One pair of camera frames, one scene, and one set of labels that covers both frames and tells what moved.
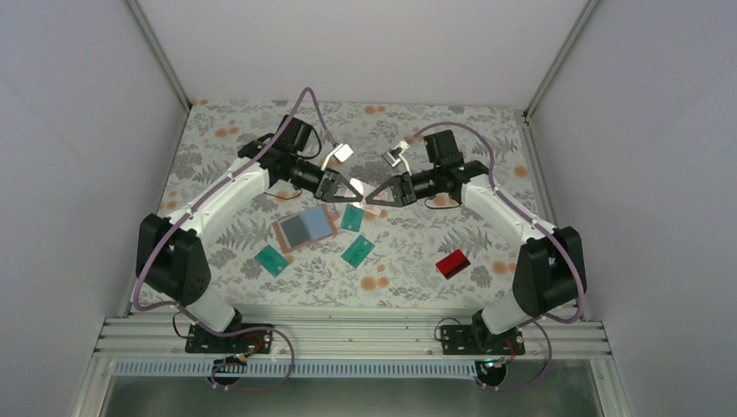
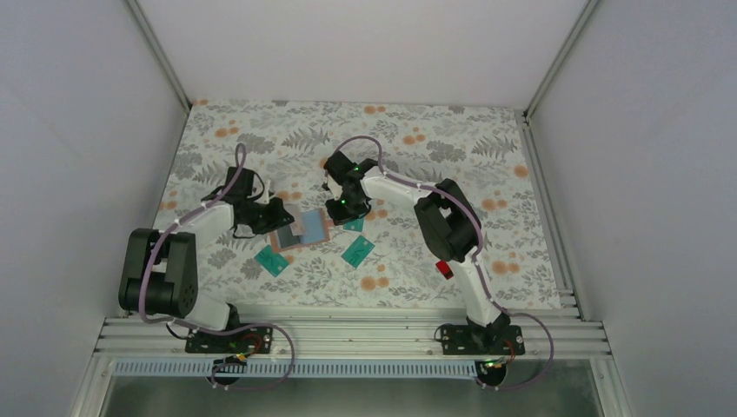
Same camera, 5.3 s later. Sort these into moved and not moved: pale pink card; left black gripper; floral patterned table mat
Moved: left black gripper; pale pink card
Not moved: floral patterned table mat
